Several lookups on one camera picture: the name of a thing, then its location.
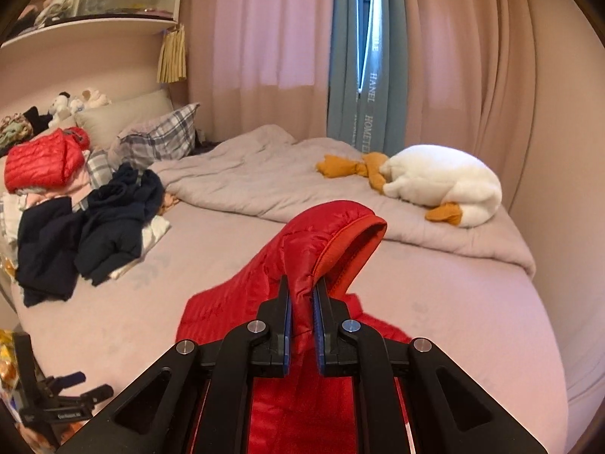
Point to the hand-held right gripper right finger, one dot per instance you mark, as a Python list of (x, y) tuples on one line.
[(316, 335)]

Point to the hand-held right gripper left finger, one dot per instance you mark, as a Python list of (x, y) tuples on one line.
[(287, 340)]

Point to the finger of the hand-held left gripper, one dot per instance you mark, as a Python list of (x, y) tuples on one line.
[(73, 378), (97, 392)]

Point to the red down jacket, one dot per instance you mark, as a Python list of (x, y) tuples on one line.
[(42, 163), (302, 241)]

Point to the pink clothes pile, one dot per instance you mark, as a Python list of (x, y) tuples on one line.
[(75, 187)]

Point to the yellow patterned bag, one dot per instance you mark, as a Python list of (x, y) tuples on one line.
[(7, 369)]

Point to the dark navy garment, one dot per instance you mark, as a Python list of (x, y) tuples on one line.
[(118, 222), (47, 250)]

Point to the bed with pink sheet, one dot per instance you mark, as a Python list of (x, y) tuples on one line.
[(472, 321)]

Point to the grey quilt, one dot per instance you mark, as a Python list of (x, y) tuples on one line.
[(264, 179)]

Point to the white cloth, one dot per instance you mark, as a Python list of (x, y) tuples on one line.
[(156, 231)]

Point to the white goose plush toy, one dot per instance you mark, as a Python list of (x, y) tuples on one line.
[(444, 179)]

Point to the plaid cloth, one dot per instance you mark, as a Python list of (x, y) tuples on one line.
[(100, 168)]

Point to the folded red down jacket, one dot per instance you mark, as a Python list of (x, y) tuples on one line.
[(42, 163)]

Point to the plaid pillow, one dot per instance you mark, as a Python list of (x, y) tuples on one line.
[(165, 137)]

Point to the patterned green cloth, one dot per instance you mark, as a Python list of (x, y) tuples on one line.
[(14, 130)]

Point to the teal curtain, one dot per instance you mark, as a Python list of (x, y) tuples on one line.
[(345, 80)]

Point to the black garment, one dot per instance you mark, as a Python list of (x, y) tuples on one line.
[(38, 117)]

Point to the beige pillow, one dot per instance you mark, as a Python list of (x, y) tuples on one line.
[(123, 113)]

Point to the white bear plush toy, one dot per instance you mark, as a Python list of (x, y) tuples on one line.
[(60, 105)]

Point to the cream plush toy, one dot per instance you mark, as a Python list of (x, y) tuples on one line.
[(94, 98)]

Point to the hanging straw tassel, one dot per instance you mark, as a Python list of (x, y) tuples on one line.
[(172, 56)]

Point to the pink curtain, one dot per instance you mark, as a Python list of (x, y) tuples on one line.
[(264, 33), (463, 66)]

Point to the white wall shelf cabinet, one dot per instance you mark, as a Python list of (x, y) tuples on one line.
[(94, 0)]

